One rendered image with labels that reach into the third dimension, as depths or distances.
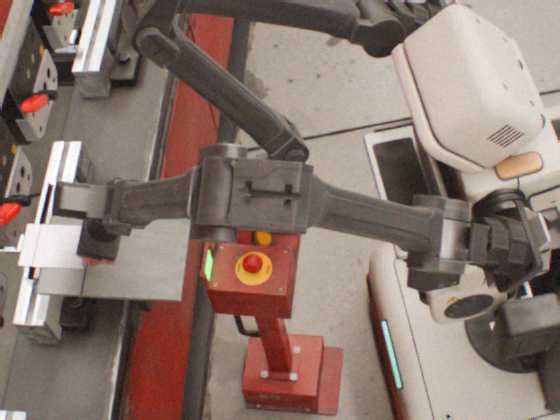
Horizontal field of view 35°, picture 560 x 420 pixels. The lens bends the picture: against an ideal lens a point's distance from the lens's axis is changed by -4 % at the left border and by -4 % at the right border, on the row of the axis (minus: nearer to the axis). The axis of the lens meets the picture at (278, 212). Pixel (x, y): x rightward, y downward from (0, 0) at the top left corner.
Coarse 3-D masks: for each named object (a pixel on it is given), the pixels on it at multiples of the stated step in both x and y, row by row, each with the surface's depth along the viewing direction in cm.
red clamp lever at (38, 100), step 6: (42, 90) 145; (48, 90) 145; (54, 90) 144; (36, 96) 141; (42, 96) 141; (48, 96) 144; (54, 96) 144; (24, 102) 137; (30, 102) 137; (36, 102) 138; (42, 102) 140; (24, 108) 137; (30, 108) 137; (36, 108) 138
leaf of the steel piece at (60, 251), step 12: (48, 228) 162; (60, 228) 162; (72, 228) 162; (48, 240) 161; (60, 240) 161; (72, 240) 160; (36, 252) 160; (48, 252) 160; (60, 252) 159; (72, 252) 159; (36, 264) 159; (48, 264) 158; (60, 264) 158; (72, 264) 158; (84, 264) 157
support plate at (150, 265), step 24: (120, 240) 160; (144, 240) 159; (168, 240) 159; (120, 264) 157; (144, 264) 157; (168, 264) 157; (48, 288) 156; (72, 288) 156; (96, 288) 155; (120, 288) 155; (144, 288) 155; (168, 288) 154
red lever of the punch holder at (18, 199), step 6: (6, 198) 135; (12, 198) 135; (18, 198) 134; (24, 198) 134; (30, 198) 135; (6, 204) 131; (12, 204) 131; (18, 204) 133; (24, 204) 134; (0, 210) 129; (6, 210) 129; (12, 210) 130; (18, 210) 132; (0, 216) 127; (6, 216) 127; (12, 216) 130; (0, 222) 127; (6, 222) 127
